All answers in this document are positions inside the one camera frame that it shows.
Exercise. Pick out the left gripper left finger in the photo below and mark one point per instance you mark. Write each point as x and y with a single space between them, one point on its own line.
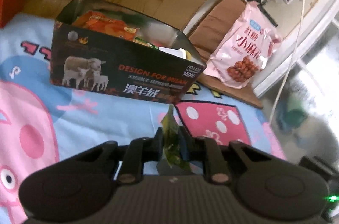
138 152

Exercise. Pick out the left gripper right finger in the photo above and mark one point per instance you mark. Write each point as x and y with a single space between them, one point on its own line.
206 151

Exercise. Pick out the green leafy snack packet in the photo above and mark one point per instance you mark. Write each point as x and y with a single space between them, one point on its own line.
171 162

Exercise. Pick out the red snack packet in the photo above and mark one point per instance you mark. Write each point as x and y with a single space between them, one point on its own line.
97 21

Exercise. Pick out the green cracker packet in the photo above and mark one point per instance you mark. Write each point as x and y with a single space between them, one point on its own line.
145 43

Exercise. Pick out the pink snack bag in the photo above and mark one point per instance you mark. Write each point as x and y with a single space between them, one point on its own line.
245 49

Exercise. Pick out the Peppa Pig bed sheet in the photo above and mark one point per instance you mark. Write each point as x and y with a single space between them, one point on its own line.
42 124

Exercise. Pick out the black sheep print box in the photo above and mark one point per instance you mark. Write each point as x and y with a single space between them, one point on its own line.
88 60

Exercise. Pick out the brown seat cushion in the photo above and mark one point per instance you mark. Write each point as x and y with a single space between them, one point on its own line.
207 33

